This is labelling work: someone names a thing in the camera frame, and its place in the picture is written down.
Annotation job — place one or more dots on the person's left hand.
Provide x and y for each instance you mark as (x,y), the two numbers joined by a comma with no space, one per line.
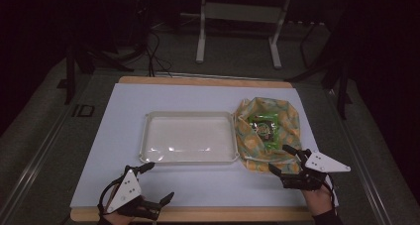
(124,216)

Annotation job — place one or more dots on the person's right hand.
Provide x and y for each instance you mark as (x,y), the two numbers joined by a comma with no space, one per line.
(317,200)

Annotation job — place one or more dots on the white metal stand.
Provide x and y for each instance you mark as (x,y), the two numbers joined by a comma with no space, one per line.
(242,23)

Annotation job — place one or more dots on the green snack packet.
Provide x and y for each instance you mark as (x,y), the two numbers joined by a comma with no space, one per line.
(263,129)

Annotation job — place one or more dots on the white table mat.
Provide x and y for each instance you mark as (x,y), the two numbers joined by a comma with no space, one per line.
(132,126)

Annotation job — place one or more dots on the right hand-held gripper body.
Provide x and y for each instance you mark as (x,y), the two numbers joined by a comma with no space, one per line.
(315,172)

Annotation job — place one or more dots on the yellow patterned cloth bag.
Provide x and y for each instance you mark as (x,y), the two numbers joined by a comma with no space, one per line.
(268,134)

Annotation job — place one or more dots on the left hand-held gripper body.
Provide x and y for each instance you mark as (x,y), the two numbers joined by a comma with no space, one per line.
(127,190)

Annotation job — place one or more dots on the white plastic tray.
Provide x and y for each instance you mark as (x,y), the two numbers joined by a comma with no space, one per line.
(188,138)

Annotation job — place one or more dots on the black tripod stand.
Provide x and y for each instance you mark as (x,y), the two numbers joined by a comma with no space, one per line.
(333,73)
(85,53)

